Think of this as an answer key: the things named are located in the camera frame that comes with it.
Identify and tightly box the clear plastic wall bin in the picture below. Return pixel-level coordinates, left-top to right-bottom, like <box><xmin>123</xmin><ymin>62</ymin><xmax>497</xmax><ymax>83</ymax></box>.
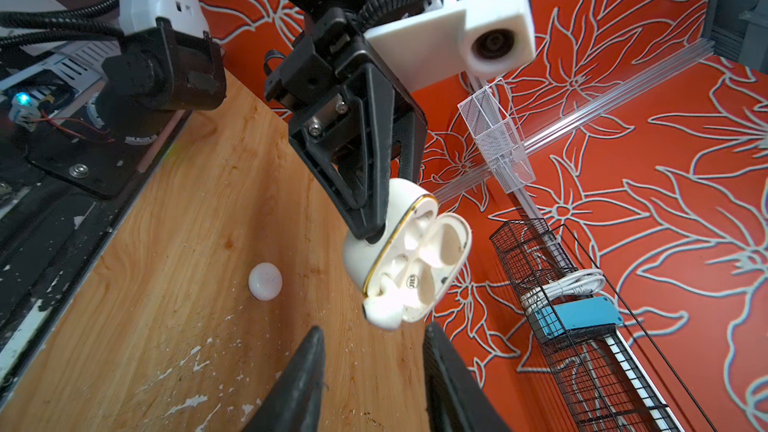
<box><xmin>458</xmin><ymin>78</ymin><xmax>535</xmax><ymax>193</ymax></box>

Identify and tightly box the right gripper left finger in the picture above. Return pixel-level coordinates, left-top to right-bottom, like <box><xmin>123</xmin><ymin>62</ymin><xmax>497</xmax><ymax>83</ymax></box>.
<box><xmin>243</xmin><ymin>326</ymin><xmax>326</xmax><ymax>431</ymax></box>

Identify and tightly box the black wire wall basket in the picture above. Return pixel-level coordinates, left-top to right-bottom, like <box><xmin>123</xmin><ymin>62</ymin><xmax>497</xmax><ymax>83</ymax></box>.
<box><xmin>490</xmin><ymin>218</ymin><xmax>716</xmax><ymax>431</ymax></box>

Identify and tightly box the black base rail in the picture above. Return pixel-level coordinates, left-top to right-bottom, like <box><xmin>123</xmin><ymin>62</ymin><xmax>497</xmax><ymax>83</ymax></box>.
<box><xmin>0</xmin><ymin>41</ymin><xmax>199</xmax><ymax>397</ymax></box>

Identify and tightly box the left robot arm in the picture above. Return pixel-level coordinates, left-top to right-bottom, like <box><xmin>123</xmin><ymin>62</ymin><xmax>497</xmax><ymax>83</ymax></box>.
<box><xmin>1</xmin><ymin>0</ymin><xmax>535</xmax><ymax>243</ymax></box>

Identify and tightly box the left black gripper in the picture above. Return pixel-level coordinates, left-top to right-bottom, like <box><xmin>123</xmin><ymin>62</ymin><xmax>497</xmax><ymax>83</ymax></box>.
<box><xmin>263</xmin><ymin>7</ymin><xmax>428</xmax><ymax>240</ymax></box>

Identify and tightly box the white earbud charging case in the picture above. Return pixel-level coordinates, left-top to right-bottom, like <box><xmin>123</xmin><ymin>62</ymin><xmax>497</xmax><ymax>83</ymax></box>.
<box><xmin>342</xmin><ymin>178</ymin><xmax>473</xmax><ymax>325</ymax></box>

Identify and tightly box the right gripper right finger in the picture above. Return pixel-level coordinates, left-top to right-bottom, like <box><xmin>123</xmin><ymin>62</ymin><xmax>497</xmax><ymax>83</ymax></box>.
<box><xmin>422</xmin><ymin>322</ymin><xmax>510</xmax><ymax>431</ymax></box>

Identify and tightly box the blue box in basket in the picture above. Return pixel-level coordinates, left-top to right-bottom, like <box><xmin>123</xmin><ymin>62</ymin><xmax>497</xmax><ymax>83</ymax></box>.
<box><xmin>529</xmin><ymin>296</ymin><xmax>624</xmax><ymax>340</ymax></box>

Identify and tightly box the white cable in basket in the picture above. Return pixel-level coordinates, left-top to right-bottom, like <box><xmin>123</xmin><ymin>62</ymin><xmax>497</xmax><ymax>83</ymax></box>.
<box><xmin>519</xmin><ymin>268</ymin><xmax>608</xmax><ymax>313</ymax></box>

